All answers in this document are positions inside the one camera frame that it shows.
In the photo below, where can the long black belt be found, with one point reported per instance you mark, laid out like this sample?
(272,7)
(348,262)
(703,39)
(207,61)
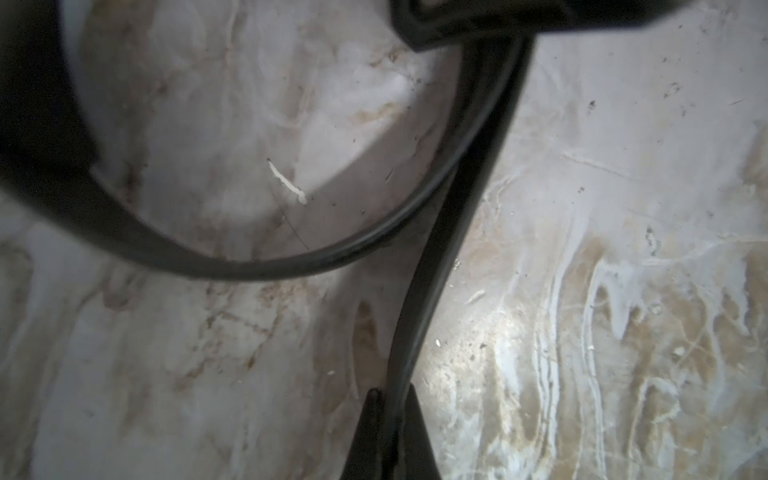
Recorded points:
(443,245)

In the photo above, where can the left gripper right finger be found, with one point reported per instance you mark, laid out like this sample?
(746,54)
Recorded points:
(415,456)

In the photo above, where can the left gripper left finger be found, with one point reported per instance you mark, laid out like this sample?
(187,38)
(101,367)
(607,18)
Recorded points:
(364,460)

